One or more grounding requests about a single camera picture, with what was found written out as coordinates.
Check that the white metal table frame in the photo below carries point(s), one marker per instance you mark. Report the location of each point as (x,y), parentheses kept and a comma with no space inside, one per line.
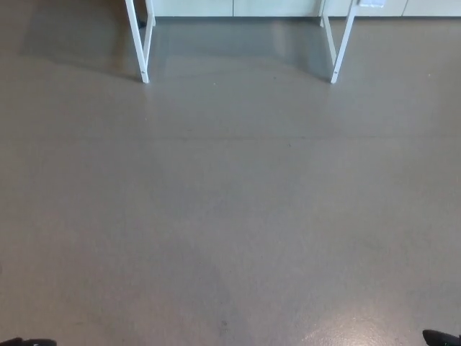
(142,54)

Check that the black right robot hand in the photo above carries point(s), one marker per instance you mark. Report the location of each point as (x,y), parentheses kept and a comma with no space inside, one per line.
(439,339)

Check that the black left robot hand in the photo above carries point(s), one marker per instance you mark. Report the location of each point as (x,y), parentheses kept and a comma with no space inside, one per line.
(25,342)

